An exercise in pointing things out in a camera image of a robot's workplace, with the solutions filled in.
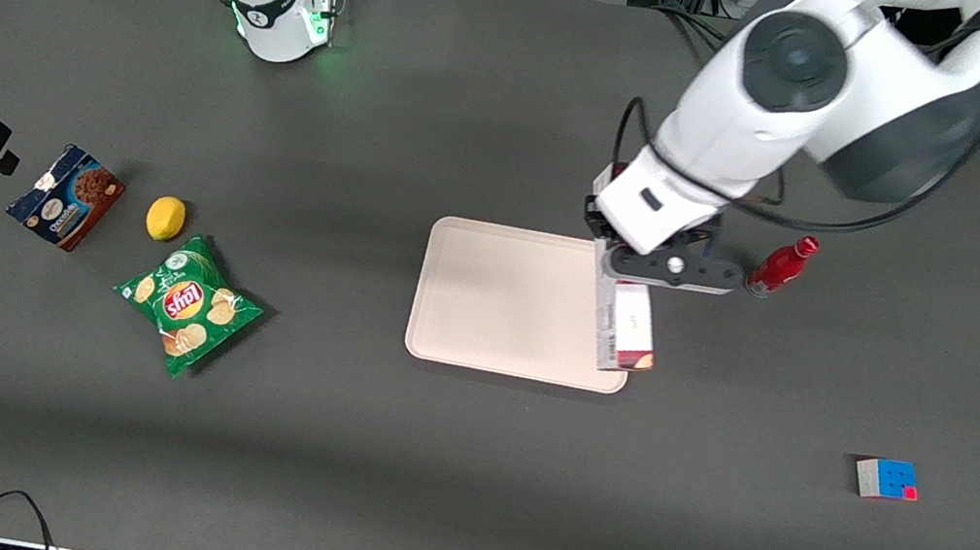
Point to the yellow lemon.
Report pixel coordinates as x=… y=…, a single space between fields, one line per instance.
x=165 y=219

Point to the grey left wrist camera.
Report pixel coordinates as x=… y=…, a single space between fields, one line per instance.
x=639 y=264

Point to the colourful puzzle cube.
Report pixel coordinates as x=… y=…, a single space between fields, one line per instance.
x=890 y=479

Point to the blue chocolate cookie box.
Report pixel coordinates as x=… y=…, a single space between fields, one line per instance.
x=65 y=198

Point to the red drink bottle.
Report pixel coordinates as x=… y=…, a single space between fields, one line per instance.
x=778 y=267

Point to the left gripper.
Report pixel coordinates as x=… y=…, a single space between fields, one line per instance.
x=595 y=216

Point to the red cookie box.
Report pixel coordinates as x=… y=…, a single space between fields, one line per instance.
x=629 y=327

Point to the pale pink plastic tray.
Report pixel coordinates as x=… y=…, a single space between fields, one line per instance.
x=495 y=305

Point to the green chips bag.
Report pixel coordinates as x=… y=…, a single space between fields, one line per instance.
x=185 y=305

